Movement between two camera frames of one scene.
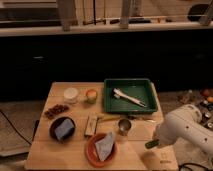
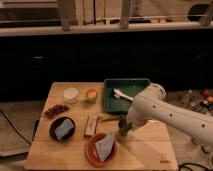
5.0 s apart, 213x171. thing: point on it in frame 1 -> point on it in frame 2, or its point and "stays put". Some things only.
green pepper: x=152 y=144 -> x=124 y=126
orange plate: x=92 y=153 stays put
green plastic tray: x=128 y=96 stays put
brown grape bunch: x=56 y=109 stays put
